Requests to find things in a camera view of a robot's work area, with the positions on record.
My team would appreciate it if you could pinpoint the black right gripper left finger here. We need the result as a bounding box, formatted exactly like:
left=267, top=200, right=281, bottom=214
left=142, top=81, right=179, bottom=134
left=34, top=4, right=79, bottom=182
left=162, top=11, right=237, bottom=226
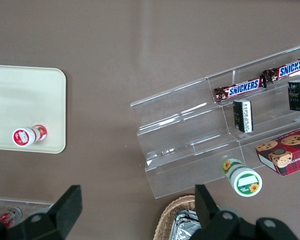
left=14, top=184, right=83, bottom=240

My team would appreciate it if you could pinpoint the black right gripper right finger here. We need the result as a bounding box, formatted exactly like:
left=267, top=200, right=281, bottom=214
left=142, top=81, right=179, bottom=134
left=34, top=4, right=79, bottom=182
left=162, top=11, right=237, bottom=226
left=189, top=184, right=298, bottom=240

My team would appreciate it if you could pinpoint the foil wrapped sandwich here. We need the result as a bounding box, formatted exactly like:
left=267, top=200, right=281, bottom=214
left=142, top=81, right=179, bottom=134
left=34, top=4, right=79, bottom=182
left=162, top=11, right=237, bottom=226
left=173, top=209, right=203, bottom=240

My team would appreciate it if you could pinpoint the woven wicker basket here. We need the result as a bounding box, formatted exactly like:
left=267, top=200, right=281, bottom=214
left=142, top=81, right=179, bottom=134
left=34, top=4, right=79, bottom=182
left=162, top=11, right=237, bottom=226
left=156, top=194, right=197, bottom=240

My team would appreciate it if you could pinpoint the cream plastic tray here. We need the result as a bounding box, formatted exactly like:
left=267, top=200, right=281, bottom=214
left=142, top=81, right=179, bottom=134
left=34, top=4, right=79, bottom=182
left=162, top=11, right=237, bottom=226
left=0, top=64, right=67, bottom=154

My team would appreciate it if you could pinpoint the clear acrylic bottle holder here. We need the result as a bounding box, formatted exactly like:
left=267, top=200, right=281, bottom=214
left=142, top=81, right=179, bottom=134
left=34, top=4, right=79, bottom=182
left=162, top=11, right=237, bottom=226
left=0, top=196, right=54, bottom=226

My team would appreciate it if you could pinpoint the green sunflower yogurt bottle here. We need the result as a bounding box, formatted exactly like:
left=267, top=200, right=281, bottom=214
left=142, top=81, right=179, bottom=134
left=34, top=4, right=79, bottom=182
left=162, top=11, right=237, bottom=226
left=221, top=157, right=263, bottom=197

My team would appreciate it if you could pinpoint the red labelled bottle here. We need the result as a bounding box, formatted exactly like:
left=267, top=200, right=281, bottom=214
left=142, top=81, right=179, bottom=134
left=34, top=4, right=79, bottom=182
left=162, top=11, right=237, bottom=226
left=0, top=209, right=16, bottom=224

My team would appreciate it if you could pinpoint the clear acrylic tiered display stand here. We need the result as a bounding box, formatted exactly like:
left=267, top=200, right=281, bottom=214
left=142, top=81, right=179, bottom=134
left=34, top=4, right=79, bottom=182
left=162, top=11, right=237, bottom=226
left=130, top=43, right=300, bottom=200

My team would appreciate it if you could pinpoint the red strawberry yogurt bottle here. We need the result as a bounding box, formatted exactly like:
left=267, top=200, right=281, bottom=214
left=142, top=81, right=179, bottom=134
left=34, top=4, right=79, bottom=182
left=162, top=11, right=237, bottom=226
left=12, top=124, right=48, bottom=147

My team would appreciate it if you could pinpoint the red tartan cookie box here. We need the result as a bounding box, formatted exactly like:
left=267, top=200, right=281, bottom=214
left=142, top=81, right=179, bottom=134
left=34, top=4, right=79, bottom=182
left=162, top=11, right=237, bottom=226
left=255, top=124, right=300, bottom=177

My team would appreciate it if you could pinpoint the small black white box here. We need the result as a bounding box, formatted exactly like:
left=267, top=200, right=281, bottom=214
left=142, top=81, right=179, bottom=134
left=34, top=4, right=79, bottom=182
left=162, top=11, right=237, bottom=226
left=232, top=99, right=254, bottom=133

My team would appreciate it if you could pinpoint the Snickers chocolate bar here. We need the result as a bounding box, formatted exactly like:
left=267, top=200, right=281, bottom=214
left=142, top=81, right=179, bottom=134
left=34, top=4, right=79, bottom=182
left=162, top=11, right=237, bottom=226
left=213, top=77, right=267, bottom=104
left=261, top=53, right=300, bottom=85

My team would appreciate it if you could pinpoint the large black white box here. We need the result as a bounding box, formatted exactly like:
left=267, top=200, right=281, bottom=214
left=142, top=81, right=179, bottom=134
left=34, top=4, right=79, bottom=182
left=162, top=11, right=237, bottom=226
left=287, top=78, right=300, bottom=113

